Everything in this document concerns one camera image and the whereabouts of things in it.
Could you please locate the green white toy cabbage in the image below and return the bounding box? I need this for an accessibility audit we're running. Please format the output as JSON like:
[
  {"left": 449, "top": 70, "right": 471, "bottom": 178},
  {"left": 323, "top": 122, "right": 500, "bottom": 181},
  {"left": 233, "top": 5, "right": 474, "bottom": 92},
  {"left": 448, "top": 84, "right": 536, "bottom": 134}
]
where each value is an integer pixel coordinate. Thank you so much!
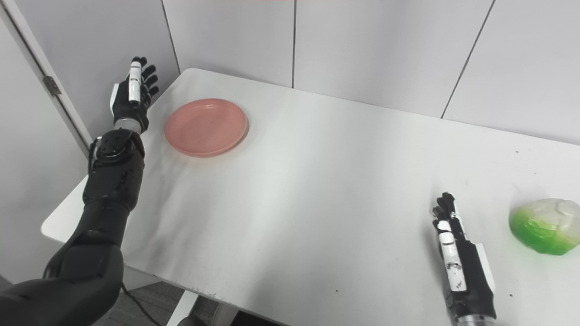
[{"left": 508, "top": 198, "right": 580, "bottom": 256}]

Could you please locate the pink plate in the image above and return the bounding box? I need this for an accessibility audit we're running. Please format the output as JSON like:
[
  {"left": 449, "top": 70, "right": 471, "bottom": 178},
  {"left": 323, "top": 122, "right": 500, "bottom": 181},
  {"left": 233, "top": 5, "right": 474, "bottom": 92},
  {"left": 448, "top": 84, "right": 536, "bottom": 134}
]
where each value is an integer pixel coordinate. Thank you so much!
[{"left": 164, "top": 98, "right": 249, "bottom": 158}]

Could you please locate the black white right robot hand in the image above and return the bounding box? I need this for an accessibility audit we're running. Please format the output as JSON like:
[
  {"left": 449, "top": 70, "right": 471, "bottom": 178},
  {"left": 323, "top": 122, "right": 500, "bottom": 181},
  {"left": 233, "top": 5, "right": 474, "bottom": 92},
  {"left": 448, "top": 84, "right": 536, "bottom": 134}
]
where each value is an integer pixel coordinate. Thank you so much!
[{"left": 432, "top": 192, "right": 498, "bottom": 323}]

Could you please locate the metal door hinge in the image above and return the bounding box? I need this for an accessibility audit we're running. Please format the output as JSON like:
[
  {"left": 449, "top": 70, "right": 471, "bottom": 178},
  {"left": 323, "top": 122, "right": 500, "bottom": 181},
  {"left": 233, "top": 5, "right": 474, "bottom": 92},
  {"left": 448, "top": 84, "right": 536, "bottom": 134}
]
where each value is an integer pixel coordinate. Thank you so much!
[{"left": 43, "top": 76, "right": 62, "bottom": 96}]

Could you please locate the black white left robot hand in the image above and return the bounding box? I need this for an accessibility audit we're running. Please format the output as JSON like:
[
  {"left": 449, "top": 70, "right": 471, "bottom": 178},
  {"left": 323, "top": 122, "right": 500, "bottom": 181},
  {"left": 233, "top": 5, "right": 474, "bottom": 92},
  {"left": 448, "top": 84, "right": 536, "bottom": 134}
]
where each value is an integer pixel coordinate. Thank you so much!
[{"left": 110, "top": 56, "right": 160, "bottom": 134}]

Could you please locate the white table leg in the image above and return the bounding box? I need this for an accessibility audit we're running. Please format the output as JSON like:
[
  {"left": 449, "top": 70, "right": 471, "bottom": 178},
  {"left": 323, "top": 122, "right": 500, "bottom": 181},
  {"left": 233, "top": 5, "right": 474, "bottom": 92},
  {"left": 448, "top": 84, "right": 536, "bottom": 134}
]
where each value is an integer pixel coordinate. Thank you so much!
[{"left": 166, "top": 290, "right": 236, "bottom": 326}]

